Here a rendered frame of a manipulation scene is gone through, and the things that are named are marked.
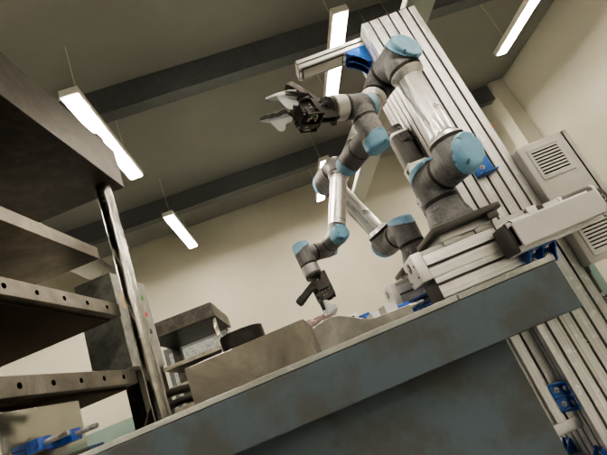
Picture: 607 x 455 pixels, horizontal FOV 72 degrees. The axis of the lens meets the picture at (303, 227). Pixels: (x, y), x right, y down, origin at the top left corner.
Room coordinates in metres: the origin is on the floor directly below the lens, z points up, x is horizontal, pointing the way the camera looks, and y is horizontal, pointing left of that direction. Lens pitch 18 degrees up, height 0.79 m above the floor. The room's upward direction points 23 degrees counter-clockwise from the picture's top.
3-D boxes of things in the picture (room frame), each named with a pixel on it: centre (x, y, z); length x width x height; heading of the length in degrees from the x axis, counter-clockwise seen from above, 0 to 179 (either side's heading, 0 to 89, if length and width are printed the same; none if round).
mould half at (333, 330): (1.18, 0.10, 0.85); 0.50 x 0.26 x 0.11; 108
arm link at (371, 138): (1.11, -0.28, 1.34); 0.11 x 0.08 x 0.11; 30
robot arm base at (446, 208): (1.34, -0.45, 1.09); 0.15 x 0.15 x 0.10
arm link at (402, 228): (1.84, -0.41, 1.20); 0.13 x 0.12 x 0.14; 31
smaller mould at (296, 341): (0.73, 0.16, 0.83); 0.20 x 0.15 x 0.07; 91
